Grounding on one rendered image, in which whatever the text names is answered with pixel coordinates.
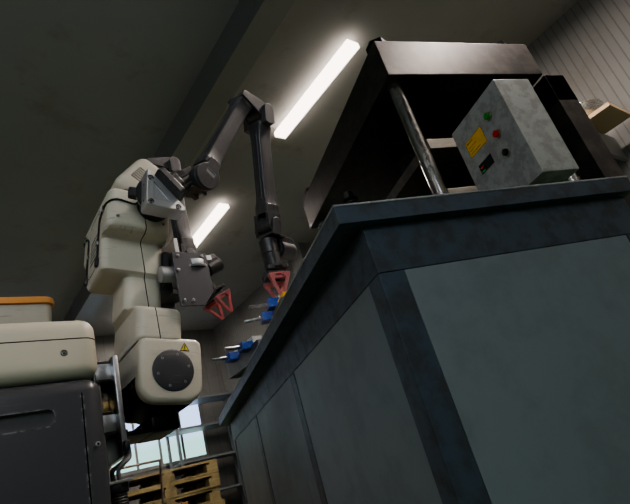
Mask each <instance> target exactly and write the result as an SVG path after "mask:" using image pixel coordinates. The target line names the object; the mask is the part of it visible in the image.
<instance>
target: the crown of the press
mask: <svg viewBox="0 0 630 504"><path fill-rule="evenodd" d="M366 52H367V54H368V55H367V57H366V59H365V62H364V64H363V66H362V68H361V71H360V73H359V75H358V78H357V80H356V82H355V84H354V87H353V89H352V91H351V93H350V96H349V98H348V100H347V103H346V105H345V107H344V109H343V112H342V114H341V116H340V118H339V121H338V123H337V125H336V128H335V130H334V132H333V134H332V137H331V139H330V141H329V144H328V146H327V148H326V150H325V153H324V155H323V157H322V159H321V162H320V164H319V166H318V169H317V171H316V173H315V175H314V178H313V180H312V182H311V185H310V187H308V188H306V190H305V192H304V193H305V198H304V200H303V206H304V210H305V213H306V216H307V219H308V223H309V226H310V229H314V228H318V225H317V223H318V222H319V221H322V220H325V218H326V217H327V215H328V213H329V211H330V209H331V207H332V205H338V204H343V201H344V196H343V194H344V192H346V191H352V192H353V195H354V196H357V197H358V202H367V201H377V200H385V199H386V198H387V196H388V195H389V193H390V192H391V190H392V189H393V187H394V186H395V184H396V183H397V182H398V180H399V179H400V177H401V176H402V174H403V173H404V171H405V170H406V168H407V167H408V166H409V164H410V163H411V161H412V160H413V158H414V157H415V153H414V150H413V148H412V146H411V143H410V141H409V139H408V136H407V134H406V132H405V129H404V127H403V125H402V122H401V120H400V117H399V115H398V113H397V110H396V108H395V106H394V103H393V101H392V99H391V96H390V94H389V92H388V86H389V85H390V84H391V83H393V82H400V83H401V86H402V88H403V90H404V92H405V95H406V97H407V99H408V101H409V104H410V106H411V108H412V111H413V113H414V115H415V117H416V120H417V122H418V124H419V126H420V129H421V131H422V133H423V135H424V138H425V140H427V139H441V138H453V136H452V134H453V132H454V131H455V130H456V128H457V127H458V126H459V124H460V123H461V122H462V120H463V119H464V118H465V116H466V115H467V114H468V112H469V111H470V110H471V108H472V107H473V105H474V104H475V103H476V101H477V100H478V99H479V97H480V96H481V95H482V93H483V92H484V91H485V89H486V88H487V87H488V85H489V84H490V83H491V81H492V80H493V79H528V80H529V82H530V84H531V85H532V86H533V85H534V84H535V83H536V82H537V80H538V79H539V78H540V77H541V76H542V72H541V70H540V69H539V67H538V65H537V64H536V62H535V60H534V59H533V57H532V55H531V54H530V52H529V50H528V48H527V47H526V45H525V44H506V43H505V42H504V41H503V40H501V41H498V42H496V43H493V44H485V43H441V42H397V41H385V40H384V39H383V38H381V37H378V38H376V39H373V40H371V41H369V44H368V46H367V48H366Z"/></svg>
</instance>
